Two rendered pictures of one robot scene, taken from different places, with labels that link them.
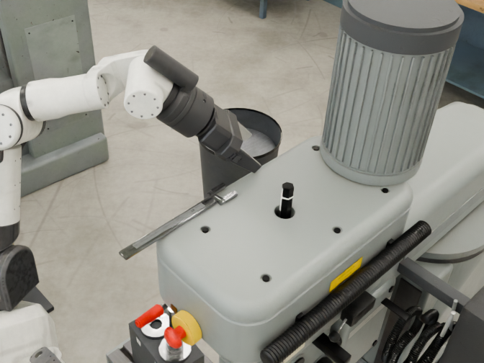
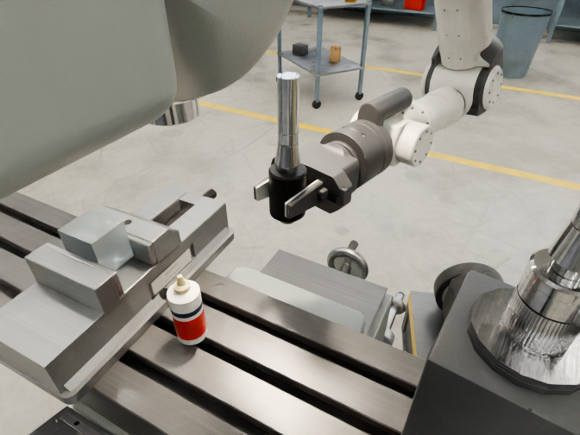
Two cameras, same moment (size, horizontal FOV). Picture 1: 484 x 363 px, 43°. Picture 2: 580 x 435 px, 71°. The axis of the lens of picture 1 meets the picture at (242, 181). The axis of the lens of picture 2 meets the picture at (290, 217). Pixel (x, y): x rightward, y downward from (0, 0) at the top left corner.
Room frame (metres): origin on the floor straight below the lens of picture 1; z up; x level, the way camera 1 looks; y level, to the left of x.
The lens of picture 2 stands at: (1.14, -0.07, 1.42)
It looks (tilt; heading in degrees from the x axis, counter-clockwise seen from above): 37 degrees down; 164
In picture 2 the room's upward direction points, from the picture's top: straight up
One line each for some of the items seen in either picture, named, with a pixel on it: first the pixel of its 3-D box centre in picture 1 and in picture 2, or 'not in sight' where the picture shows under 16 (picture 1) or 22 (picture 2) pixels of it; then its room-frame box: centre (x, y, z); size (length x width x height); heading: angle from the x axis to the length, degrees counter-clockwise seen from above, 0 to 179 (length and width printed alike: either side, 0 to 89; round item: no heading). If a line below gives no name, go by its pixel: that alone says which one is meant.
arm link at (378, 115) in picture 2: not in sight; (384, 134); (0.63, 0.22, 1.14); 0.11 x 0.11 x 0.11; 31
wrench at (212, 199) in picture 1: (179, 220); not in sight; (0.76, 0.10, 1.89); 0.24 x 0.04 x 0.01; 137
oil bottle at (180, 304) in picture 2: not in sight; (186, 305); (0.77, -0.10, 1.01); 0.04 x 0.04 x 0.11
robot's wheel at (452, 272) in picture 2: not in sight; (469, 291); (0.47, 0.68, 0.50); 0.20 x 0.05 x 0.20; 65
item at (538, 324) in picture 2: (174, 341); (548, 306); (1.00, 0.16, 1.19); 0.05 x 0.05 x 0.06
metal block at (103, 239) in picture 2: not in sight; (97, 243); (0.68, -0.20, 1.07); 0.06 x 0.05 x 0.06; 47
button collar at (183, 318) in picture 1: (186, 328); not in sight; (0.64, 0.08, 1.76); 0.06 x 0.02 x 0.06; 46
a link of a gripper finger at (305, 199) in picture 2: not in sight; (306, 202); (0.75, 0.06, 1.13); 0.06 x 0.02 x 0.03; 121
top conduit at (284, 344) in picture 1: (352, 285); not in sight; (0.73, -0.21, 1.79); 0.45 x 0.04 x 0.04; 136
